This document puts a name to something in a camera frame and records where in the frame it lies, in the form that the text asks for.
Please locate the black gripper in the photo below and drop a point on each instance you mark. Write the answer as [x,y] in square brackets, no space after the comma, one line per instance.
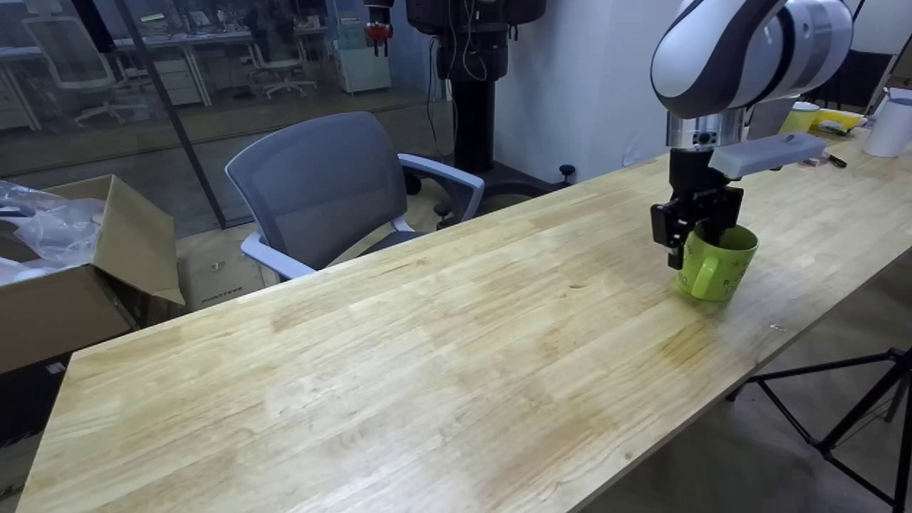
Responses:
[703,201]

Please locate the yellow tape dispenser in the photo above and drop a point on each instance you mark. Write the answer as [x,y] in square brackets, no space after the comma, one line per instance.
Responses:
[814,117]

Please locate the black tripod stand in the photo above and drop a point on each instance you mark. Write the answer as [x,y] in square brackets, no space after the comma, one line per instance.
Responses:
[897,378]

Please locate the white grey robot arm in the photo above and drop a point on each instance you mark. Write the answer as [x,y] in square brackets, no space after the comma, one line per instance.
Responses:
[710,66]

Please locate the open cardboard box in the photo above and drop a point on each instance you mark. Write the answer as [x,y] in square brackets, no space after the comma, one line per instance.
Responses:
[127,282]

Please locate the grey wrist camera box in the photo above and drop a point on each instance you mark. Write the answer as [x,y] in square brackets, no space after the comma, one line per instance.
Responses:
[766,155]

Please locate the grey mesh office chair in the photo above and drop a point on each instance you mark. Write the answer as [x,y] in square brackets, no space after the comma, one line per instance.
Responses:
[321,185]

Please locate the white cylindrical container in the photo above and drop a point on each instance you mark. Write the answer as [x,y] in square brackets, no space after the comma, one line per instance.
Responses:
[891,123]

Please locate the clear plastic packing wrap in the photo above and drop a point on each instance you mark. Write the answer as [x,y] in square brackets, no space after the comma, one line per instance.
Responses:
[48,231]

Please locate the black robot pedestal stand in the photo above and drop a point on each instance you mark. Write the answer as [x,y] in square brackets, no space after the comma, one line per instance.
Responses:
[471,56]

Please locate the green plastic mug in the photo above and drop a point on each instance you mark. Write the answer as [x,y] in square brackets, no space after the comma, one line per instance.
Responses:
[715,269]

